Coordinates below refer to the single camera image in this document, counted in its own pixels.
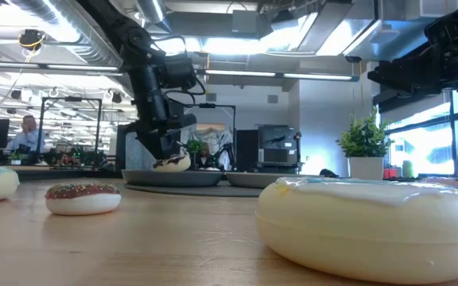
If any round grey woven placemat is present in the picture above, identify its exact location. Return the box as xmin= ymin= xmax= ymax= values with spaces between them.
xmin=123 ymin=180 xmax=266 ymax=199

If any black machine on stand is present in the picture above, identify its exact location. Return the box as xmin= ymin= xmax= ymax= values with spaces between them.
xmin=254 ymin=123 xmax=305 ymax=174

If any black metal stand frame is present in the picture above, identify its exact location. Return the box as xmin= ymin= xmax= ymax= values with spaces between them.
xmin=191 ymin=102 xmax=238 ymax=172
xmin=36 ymin=96 xmax=103 ymax=168

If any chocolate white-drizzle donut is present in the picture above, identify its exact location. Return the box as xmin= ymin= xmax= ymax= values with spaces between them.
xmin=152 ymin=153 xmax=192 ymax=173

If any small background plant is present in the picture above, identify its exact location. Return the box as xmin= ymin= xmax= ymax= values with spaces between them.
xmin=185 ymin=138 xmax=205 ymax=168

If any green cup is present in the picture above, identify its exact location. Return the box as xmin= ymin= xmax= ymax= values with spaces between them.
xmin=402 ymin=160 xmax=416 ymax=179

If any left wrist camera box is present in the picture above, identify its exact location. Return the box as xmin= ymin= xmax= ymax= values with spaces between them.
xmin=157 ymin=53 xmax=198 ymax=91

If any silver ventilation duct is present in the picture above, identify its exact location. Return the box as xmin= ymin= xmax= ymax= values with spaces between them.
xmin=0 ymin=0 xmax=125 ymax=68

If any linear ceiling light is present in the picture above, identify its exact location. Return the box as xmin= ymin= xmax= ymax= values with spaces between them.
xmin=196 ymin=68 xmax=360 ymax=83
xmin=0 ymin=61 xmax=125 ymax=77

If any light grey plate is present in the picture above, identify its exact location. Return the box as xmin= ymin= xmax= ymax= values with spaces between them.
xmin=225 ymin=171 xmax=325 ymax=190

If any small sprinkled chocolate donut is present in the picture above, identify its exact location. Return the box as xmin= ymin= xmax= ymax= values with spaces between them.
xmin=45 ymin=182 xmax=122 ymax=216

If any green plant in white pot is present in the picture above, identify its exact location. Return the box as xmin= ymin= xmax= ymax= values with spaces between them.
xmin=335 ymin=109 xmax=395 ymax=180

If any white icing donut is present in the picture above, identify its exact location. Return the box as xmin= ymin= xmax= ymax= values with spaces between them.
xmin=254 ymin=176 xmax=458 ymax=285

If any dark grey plate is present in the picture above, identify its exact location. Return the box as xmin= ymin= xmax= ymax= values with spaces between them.
xmin=121 ymin=168 xmax=225 ymax=188

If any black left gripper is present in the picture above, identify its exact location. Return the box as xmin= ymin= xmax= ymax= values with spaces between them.
xmin=126 ymin=79 xmax=198 ymax=160

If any black yellow cable reel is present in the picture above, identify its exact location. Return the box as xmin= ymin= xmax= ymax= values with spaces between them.
xmin=17 ymin=28 xmax=47 ymax=52

